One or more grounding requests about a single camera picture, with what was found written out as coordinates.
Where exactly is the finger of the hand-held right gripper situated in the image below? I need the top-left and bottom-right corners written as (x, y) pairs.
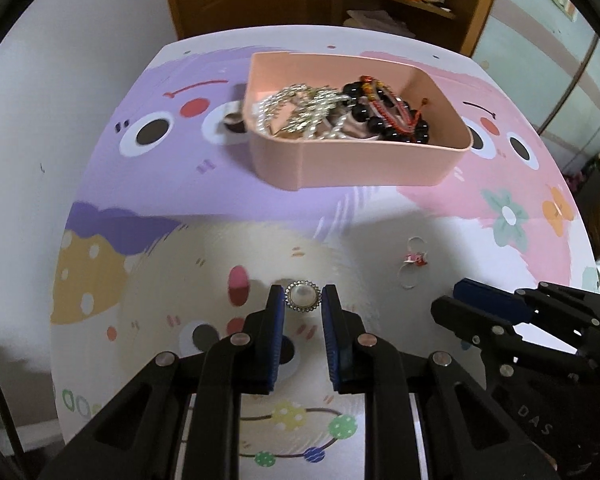
top-left (430, 295), bottom-right (527, 367)
top-left (452, 278), bottom-right (600, 333)

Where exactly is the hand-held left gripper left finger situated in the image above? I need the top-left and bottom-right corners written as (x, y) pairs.
top-left (37, 284), bottom-right (287, 480)

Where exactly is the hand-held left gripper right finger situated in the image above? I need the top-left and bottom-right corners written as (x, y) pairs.
top-left (321, 284), bottom-right (561, 480)

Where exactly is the round pearl brooch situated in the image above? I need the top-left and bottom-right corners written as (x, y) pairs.
top-left (285, 281), bottom-right (322, 313)

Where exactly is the pink plastic box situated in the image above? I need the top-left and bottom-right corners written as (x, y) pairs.
top-left (243, 51), bottom-right (473, 192)

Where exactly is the long pearl necklace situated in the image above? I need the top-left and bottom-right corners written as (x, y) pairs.
top-left (305, 115), bottom-right (361, 142)

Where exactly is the silver rhinestone chain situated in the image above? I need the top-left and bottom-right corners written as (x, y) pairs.
top-left (255, 82), bottom-right (351, 138)

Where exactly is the red string bracelet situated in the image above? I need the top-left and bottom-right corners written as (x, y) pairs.
top-left (357, 75), bottom-right (428, 138)

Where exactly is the cartoon printed table mat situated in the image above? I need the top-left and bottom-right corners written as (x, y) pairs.
top-left (50, 25), bottom-right (598, 480)

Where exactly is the frosted sliding door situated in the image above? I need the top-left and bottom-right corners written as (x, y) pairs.
top-left (472, 0), bottom-right (600, 176)

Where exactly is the folded pinkish cloth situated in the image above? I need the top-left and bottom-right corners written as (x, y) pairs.
top-left (342, 7), bottom-right (418, 36)

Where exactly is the plain silver ring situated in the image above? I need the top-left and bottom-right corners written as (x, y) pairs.
top-left (397, 265), bottom-right (421, 290)

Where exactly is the silver ring with red bow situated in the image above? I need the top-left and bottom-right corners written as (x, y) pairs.
top-left (402, 236), bottom-right (428, 266)

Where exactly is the black bead bracelet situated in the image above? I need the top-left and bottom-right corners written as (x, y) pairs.
top-left (342, 80), bottom-right (431, 145)

